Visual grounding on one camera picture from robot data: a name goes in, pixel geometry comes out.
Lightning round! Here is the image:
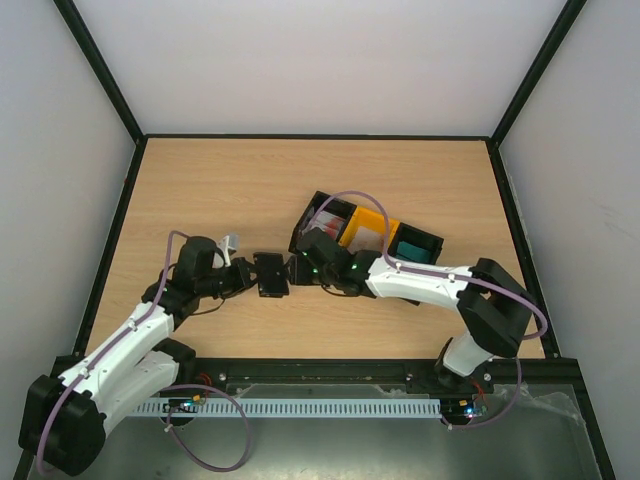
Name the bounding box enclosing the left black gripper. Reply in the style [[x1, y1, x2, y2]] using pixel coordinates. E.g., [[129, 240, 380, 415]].
[[197, 257, 267, 299]]

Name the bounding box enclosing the black leather card holder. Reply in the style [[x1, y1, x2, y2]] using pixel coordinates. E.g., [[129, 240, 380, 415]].
[[254, 252, 289, 298]]

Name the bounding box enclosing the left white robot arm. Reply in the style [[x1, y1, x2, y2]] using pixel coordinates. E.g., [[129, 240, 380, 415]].
[[18, 234, 254, 476]]

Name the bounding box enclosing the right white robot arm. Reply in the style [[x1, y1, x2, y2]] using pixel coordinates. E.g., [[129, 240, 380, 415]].
[[289, 228, 535, 392]]

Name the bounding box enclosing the red dotted card stack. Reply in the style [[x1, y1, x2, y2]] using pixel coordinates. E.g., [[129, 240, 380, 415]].
[[306, 211, 345, 240]]

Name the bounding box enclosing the black bin with red cards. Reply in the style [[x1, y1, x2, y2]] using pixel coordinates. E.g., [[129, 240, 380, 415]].
[[288, 191, 356, 254]]

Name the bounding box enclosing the white patterned card stack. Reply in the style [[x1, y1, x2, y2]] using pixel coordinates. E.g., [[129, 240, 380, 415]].
[[348, 226, 384, 253]]

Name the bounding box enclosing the teal card stack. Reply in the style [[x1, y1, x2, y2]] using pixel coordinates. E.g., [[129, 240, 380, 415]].
[[395, 241, 432, 264]]

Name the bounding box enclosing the black bin with teal cards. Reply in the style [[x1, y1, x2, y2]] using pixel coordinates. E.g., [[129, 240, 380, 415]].
[[388, 223, 444, 265]]

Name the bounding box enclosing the yellow bin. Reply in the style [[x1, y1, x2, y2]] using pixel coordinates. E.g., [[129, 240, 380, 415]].
[[338, 206, 386, 253]]

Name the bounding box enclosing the black aluminium frame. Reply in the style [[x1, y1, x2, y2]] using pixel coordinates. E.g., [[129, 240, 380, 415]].
[[51, 1, 615, 479]]

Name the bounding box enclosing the light blue cable duct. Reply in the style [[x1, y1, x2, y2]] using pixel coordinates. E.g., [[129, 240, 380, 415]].
[[130, 398, 442, 419]]

